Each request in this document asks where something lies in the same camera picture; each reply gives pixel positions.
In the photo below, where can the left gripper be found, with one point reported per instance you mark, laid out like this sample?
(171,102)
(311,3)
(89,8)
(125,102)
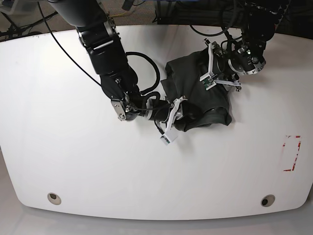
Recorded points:
(243,59)

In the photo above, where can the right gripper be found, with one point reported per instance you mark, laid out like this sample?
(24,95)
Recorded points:
(155,109)

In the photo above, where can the dark green T-shirt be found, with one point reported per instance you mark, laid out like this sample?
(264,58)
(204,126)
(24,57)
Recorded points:
(183,79)

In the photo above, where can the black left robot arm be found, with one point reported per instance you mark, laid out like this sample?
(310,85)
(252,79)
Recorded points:
(261,19)

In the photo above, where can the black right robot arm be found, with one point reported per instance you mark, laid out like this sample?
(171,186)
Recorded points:
(98,35)

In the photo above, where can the red tape marking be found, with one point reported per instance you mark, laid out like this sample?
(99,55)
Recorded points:
(290,152)

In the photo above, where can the right table grommet hole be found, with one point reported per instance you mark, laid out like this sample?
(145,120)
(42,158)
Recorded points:
(268,200)

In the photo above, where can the table grommet hole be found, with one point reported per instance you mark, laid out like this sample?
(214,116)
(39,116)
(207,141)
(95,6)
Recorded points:
(268,200)
(54,199)

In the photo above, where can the left table grommet hole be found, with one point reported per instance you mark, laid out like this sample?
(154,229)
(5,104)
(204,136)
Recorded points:
(54,199)

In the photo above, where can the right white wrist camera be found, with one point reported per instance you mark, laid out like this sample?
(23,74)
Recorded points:
(170,133)

